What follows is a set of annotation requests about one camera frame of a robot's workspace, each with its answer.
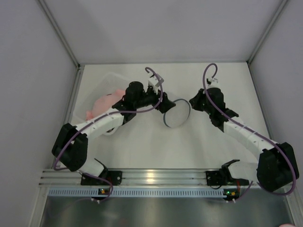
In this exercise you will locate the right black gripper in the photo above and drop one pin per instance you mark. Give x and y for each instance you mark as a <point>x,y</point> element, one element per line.
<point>200,101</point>

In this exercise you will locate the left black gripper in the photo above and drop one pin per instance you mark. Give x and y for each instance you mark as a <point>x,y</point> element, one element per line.
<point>162,101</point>

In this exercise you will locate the round mesh laundry bag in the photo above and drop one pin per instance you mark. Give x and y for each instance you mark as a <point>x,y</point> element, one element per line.
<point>178,115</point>

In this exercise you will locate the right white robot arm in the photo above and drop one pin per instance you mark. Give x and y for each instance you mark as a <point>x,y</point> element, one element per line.
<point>276,164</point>

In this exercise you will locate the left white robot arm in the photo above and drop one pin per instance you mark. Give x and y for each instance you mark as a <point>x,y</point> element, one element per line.
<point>71,147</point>

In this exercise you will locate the pink garment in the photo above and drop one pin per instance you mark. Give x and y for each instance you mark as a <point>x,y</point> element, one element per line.
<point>104,103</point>

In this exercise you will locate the white plastic basket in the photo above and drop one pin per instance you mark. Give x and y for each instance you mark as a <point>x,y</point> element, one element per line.
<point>106,84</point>

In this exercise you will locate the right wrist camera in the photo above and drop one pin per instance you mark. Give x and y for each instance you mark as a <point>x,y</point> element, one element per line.
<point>212,83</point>

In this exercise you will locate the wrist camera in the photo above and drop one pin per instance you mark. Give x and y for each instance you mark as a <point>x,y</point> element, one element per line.
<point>212,83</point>
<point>155,82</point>

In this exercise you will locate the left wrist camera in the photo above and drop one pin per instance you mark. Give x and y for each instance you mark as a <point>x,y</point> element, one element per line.
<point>155,82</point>

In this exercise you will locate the right aluminium frame post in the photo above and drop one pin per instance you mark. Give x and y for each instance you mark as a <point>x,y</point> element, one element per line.
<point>268,28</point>

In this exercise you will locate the aluminium frame post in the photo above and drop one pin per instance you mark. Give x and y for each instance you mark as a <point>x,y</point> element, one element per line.
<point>268,28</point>
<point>54,24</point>

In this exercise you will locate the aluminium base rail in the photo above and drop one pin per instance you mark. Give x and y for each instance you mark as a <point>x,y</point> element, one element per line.
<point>133,177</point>

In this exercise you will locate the slotted cable duct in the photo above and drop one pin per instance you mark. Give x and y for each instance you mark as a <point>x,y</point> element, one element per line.
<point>144,192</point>

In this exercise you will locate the left aluminium frame post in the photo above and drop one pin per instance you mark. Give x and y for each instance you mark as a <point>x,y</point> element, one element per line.
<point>54,24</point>

